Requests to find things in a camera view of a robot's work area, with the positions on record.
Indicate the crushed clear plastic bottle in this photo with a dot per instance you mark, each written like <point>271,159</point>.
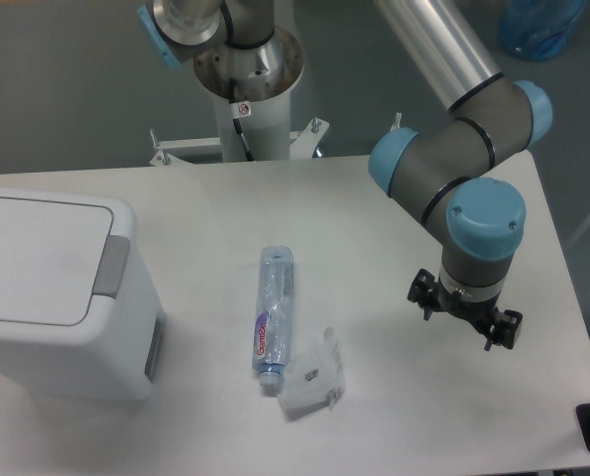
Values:
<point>272,338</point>

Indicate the blue water jug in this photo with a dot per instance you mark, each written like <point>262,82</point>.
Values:
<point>538,30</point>

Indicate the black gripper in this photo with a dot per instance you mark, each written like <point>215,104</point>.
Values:
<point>476,306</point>

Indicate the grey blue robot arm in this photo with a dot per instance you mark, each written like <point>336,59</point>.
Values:
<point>441,181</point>

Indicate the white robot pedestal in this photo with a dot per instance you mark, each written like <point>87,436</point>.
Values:
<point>251,94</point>

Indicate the clear plastic packaging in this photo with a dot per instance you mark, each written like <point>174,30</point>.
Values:
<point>314,379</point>

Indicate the white push-button trash can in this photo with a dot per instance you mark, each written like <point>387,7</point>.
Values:
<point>79,312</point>

